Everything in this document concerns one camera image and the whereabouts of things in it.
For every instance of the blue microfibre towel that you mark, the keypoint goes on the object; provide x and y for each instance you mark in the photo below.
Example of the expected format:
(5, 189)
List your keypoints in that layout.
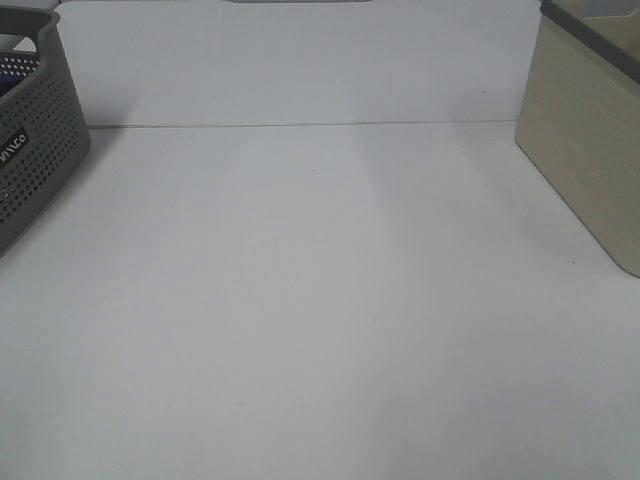
(16, 66)

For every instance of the beige storage bin grey rim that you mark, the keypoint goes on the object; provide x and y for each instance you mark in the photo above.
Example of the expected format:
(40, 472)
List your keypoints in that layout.
(579, 120)

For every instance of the grey perforated plastic basket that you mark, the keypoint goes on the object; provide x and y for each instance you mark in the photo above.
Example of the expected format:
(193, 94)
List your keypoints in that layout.
(44, 135)

